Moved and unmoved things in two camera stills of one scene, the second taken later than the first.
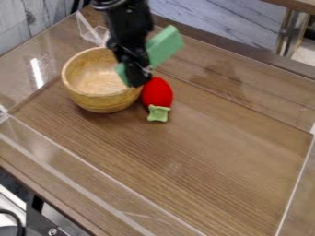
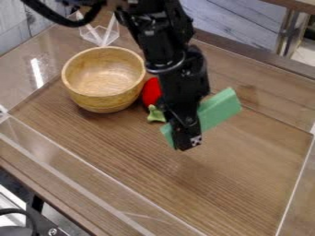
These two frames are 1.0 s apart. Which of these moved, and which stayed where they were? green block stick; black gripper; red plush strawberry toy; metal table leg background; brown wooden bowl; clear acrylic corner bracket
Moved: black gripper; green block stick
Stayed: brown wooden bowl; clear acrylic corner bracket; red plush strawberry toy; metal table leg background
